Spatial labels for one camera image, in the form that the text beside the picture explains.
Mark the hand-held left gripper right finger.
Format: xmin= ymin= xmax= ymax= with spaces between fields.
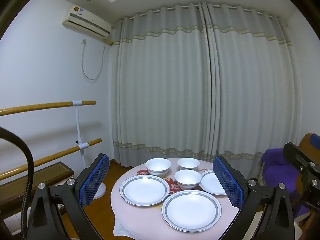
xmin=212 ymin=156 xmax=295 ymax=240

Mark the white air conditioner power cable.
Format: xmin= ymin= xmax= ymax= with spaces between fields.
xmin=81 ymin=40 xmax=105 ymax=81

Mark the white curtain rod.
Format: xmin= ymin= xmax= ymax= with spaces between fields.
xmin=129 ymin=3 xmax=279 ymax=21

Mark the black cable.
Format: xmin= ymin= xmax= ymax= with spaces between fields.
xmin=0 ymin=127 xmax=34 ymax=240

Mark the dark wooden bench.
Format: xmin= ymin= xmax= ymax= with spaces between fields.
xmin=0 ymin=161 xmax=75 ymax=222

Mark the white wall air conditioner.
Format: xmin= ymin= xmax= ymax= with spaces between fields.
xmin=62 ymin=4 xmax=111 ymax=40

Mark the purple cloth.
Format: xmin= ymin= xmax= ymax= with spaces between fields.
xmin=261 ymin=148 xmax=312 ymax=219

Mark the white lace under tablecloth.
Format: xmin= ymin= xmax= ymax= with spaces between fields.
xmin=112 ymin=215 xmax=133 ymax=238

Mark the white plate with grey rim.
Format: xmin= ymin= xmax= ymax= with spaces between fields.
xmin=119 ymin=174 xmax=170 ymax=207
xmin=161 ymin=190 xmax=222 ymax=232
xmin=199 ymin=169 xmax=227 ymax=196

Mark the wooden chair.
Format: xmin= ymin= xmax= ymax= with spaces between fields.
xmin=257 ymin=132 xmax=320 ymax=230

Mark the round table, pink cloth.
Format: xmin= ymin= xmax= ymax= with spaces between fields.
xmin=111 ymin=157 xmax=240 ymax=240

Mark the white barre stand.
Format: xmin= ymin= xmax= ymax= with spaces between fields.
xmin=72 ymin=100 xmax=107 ymax=200

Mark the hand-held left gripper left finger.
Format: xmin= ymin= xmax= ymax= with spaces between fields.
xmin=26 ymin=153 xmax=110 ymax=240

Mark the white bowl with grey band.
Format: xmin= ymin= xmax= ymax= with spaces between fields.
xmin=145 ymin=158 xmax=172 ymax=176
xmin=177 ymin=158 xmax=200 ymax=172
xmin=174 ymin=169 xmax=202 ymax=190

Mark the wooden barre rail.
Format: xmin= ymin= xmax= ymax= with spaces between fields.
xmin=0 ymin=138 xmax=102 ymax=180
xmin=0 ymin=101 xmax=97 ymax=117

